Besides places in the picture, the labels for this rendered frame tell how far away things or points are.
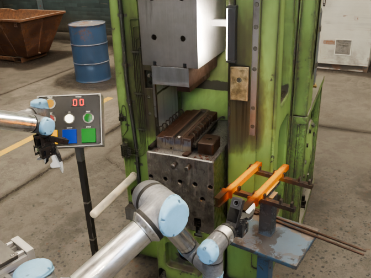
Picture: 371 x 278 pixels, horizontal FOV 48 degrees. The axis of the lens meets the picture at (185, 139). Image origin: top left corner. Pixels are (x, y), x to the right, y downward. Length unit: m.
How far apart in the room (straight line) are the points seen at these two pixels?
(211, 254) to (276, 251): 0.51
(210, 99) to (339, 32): 4.80
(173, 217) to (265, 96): 1.04
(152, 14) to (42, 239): 1.92
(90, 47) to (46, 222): 3.77
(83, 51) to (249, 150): 4.80
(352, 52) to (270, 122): 5.14
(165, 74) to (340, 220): 1.89
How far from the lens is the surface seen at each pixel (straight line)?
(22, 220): 3.57
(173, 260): 2.65
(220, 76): 2.52
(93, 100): 2.30
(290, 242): 2.00
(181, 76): 2.07
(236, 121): 2.20
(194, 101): 2.63
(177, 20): 2.01
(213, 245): 1.51
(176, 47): 2.04
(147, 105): 2.38
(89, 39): 6.68
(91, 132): 2.27
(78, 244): 3.17
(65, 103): 2.33
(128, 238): 1.26
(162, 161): 2.22
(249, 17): 2.04
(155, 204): 1.26
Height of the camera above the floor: 1.89
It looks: 24 degrees down
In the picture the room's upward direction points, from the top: 2 degrees counter-clockwise
